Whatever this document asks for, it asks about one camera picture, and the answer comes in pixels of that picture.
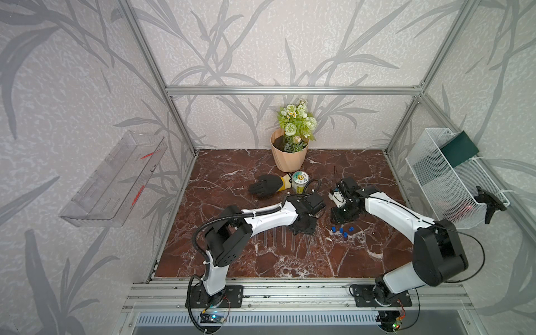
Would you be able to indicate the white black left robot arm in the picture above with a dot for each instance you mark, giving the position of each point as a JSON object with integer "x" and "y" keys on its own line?
{"x": 222, "y": 240}

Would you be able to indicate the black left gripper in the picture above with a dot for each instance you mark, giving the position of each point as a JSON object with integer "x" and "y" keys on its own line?
{"x": 311, "y": 232}

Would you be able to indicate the white wire mesh basket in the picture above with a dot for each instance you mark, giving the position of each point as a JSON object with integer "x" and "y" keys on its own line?
{"x": 449, "y": 190}

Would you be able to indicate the clear plastic wall shelf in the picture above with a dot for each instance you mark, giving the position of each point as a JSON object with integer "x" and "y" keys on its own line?
{"x": 109, "y": 195}

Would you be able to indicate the beige ribbed flower pot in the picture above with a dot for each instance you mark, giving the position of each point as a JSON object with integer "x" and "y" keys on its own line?
{"x": 286, "y": 162}

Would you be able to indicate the aluminium frame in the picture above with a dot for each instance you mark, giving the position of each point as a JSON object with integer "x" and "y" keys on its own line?
{"x": 482, "y": 81}

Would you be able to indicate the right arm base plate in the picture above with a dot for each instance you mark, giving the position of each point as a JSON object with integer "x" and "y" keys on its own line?
{"x": 374, "y": 296}

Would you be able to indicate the clear test tube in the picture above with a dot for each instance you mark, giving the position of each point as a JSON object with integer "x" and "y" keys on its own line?
{"x": 265, "y": 239}
{"x": 284, "y": 237}

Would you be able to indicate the green yellow labelled round tin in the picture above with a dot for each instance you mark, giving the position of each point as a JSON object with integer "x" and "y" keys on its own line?
{"x": 300, "y": 180}

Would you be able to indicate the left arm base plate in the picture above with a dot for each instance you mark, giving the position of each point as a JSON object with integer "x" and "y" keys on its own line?
{"x": 230, "y": 296}

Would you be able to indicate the black work glove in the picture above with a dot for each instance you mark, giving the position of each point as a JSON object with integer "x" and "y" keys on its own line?
{"x": 269, "y": 184}

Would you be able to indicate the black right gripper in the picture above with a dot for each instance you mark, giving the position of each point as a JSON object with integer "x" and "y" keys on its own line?
{"x": 336, "y": 218}

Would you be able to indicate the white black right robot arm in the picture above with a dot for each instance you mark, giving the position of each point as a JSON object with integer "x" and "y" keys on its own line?
{"x": 438, "y": 253}

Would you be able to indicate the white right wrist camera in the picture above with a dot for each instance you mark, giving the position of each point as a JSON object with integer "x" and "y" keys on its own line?
{"x": 336, "y": 196}

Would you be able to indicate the green white artificial flowers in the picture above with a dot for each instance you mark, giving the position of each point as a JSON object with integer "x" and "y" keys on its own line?
{"x": 298, "y": 126}

